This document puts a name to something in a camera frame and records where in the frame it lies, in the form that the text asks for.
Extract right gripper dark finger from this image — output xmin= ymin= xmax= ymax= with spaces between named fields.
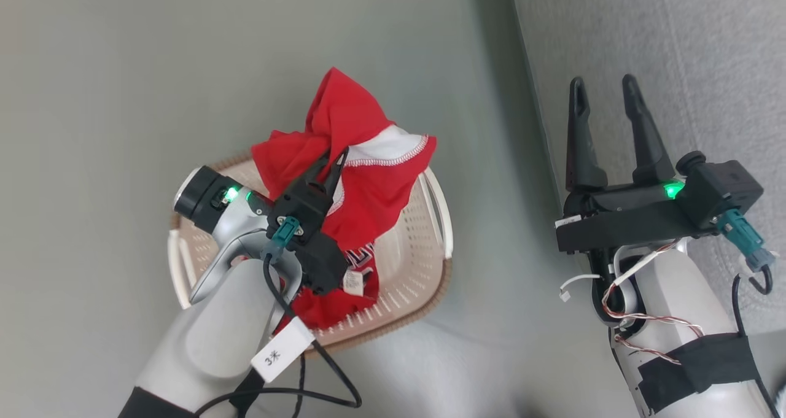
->
xmin=621 ymin=74 xmax=677 ymax=186
xmin=565 ymin=77 xmax=609 ymax=192

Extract red white twisted wires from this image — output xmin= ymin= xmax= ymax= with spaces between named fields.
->
xmin=601 ymin=239 xmax=705 ymax=367

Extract short white loose cable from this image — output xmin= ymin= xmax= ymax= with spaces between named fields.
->
xmin=558 ymin=273 xmax=602 ymax=303

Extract black left camera cable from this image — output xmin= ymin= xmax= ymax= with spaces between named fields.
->
xmin=195 ymin=255 xmax=363 ymax=418

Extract white cable label tag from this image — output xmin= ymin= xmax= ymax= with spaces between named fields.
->
xmin=250 ymin=317 xmax=316 ymax=384

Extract black tape band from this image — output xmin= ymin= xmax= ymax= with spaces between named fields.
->
xmin=637 ymin=332 xmax=763 ymax=414

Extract teal camera connector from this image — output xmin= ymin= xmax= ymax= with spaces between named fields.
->
xmin=263 ymin=215 xmax=303 ymax=263
xmin=715 ymin=209 xmax=776 ymax=272

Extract beige perforated laundry basket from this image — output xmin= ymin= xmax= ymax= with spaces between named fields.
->
xmin=167 ymin=151 xmax=454 ymax=361

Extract red white sports garment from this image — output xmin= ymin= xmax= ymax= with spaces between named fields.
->
xmin=251 ymin=67 xmax=438 ymax=333

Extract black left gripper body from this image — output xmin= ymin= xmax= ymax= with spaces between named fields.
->
xmin=294 ymin=230 xmax=349 ymax=296

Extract grey fabric sofa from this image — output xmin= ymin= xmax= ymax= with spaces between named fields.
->
xmin=510 ymin=0 xmax=786 ymax=338

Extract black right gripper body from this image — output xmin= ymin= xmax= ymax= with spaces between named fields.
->
xmin=555 ymin=181 xmax=718 ymax=256

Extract thin black left gripper cable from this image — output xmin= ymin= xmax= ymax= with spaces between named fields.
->
xmin=292 ymin=350 xmax=306 ymax=418

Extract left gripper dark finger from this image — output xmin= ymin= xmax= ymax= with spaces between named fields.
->
xmin=300 ymin=149 xmax=332 ymax=185
xmin=324 ymin=146 xmax=350 ymax=199

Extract black camera cable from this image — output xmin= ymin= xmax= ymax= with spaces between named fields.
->
xmin=730 ymin=265 xmax=782 ymax=418
xmin=195 ymin=255 xmax=363 ymax=418

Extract teal left camera connector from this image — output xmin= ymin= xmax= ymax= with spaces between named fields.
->
xmin=263 ymin=215 xmax=303 ymax=263

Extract teal right camera connector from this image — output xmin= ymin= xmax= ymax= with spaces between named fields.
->
xmin=715 ymin=209 xmax=776 ymax=272

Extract black right camera cable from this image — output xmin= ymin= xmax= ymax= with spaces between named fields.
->
xmin=730 ymin=265 xmax=782 ymax=418

